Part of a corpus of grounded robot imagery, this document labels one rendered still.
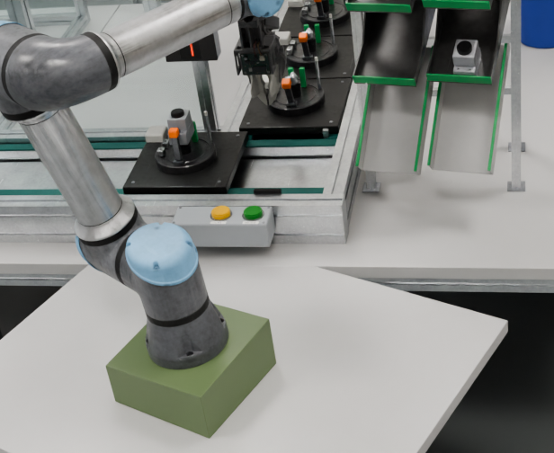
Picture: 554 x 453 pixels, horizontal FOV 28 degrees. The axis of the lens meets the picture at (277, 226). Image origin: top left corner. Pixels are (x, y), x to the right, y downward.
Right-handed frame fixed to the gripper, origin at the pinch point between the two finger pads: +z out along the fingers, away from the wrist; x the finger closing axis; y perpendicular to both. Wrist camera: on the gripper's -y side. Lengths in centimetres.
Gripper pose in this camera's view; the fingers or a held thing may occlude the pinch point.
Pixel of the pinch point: (268, 96)
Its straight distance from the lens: 222.1
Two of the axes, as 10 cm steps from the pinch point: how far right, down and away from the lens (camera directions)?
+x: 9.8, 0.0, -2.2
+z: 1.3, 8.1, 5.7
